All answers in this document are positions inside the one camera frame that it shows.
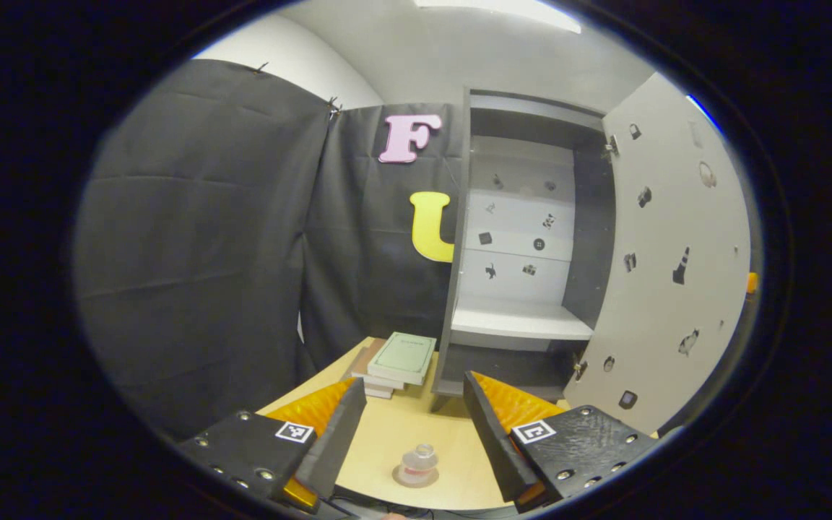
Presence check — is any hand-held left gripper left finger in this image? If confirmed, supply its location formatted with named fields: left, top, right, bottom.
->
left=179, top=377, right=368, bottom=515

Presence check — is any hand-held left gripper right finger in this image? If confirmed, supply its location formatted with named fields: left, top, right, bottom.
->
left=463, top=371, right=666, bottom=515

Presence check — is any clear plastic bottle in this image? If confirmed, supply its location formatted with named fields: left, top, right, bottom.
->
left=400, top=443, right=440, bottom=486

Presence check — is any white cabinet shelf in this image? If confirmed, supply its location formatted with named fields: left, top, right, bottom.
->
left=451, top=296, right=594, bottom=351

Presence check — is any dark grey cabinet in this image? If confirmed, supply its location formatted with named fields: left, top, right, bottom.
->
left=432, top=87, right=619, bottom=402

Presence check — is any brown cover book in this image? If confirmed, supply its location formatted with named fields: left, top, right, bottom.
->
left=350, top=337, right=410, bottom=399

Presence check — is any green notebook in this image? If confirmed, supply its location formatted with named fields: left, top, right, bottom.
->
left=367, top=331, right=438, bottom=386

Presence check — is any black backdrop cloth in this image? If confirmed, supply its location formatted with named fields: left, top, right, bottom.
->
left=73, top=59, right=471, bottom=441

